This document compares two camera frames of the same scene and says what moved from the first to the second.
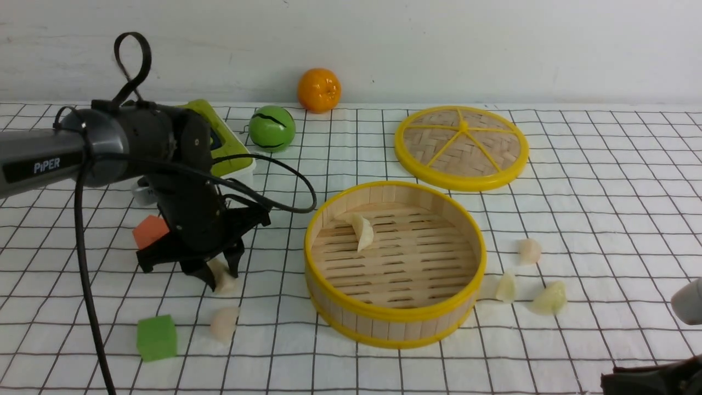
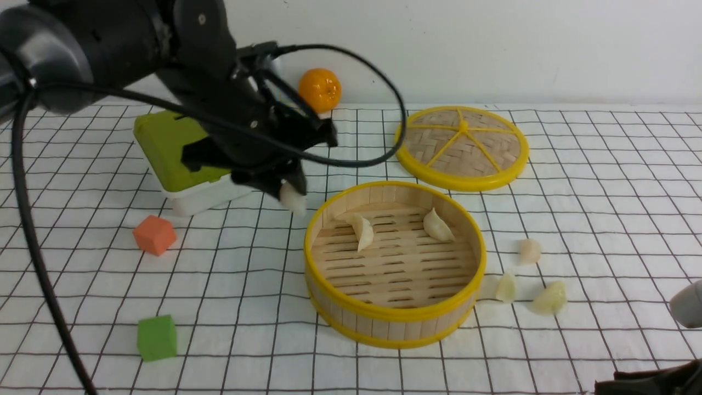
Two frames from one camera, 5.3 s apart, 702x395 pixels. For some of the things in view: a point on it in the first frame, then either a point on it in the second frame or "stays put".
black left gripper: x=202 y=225 to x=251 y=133
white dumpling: x=363 y=227 stays put
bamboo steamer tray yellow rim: x=416 y=286 stays put
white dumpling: x=507 y=291 stays put
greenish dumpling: x=551 y=299 stays put
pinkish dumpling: x=223 y=323 to x=293 y=201
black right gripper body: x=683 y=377 stays put
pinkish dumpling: x=529 y=251 stays put
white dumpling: x=224 y=277 to x=436 y=227
